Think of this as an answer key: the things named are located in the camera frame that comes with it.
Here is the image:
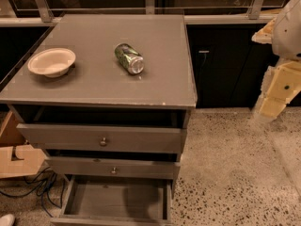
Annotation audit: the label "grey bottom drawer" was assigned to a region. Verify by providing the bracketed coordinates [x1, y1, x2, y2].
[51, 176, 173, 226]

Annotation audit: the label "grey drawer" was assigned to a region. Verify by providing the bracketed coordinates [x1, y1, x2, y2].
[51, 176, 173, 226]
[16, 106, 188, 154]
[46, 150, 180, 180]

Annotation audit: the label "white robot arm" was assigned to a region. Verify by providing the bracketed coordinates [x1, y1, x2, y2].
[252, 0, 301, 122]

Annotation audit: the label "grey drawer cabinet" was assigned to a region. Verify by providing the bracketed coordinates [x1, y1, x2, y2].
[0, 14, 198, 200]

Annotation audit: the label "grey middle drawer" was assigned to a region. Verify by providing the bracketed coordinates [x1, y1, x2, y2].
[46, 150, 180, 180]

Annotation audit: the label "grey top drawer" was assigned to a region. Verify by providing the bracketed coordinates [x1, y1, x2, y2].
[16, 106, 188, 154]

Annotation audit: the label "green soda can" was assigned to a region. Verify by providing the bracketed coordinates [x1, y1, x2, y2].
[114, 43, 144, 74]

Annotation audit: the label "white paper bowl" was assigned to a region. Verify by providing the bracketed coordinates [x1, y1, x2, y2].
[27, 48, 76, 78]

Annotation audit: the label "black low wall cabinet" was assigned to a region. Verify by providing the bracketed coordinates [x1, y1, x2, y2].
[187, 24, 278, 108]

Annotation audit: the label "blue black floor cables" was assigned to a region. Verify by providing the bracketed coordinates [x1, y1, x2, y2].
[0, 167, 67, 218]

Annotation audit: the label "metal window railing frame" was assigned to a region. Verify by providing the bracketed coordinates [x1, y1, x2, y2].
[0, 0, 289, 27]

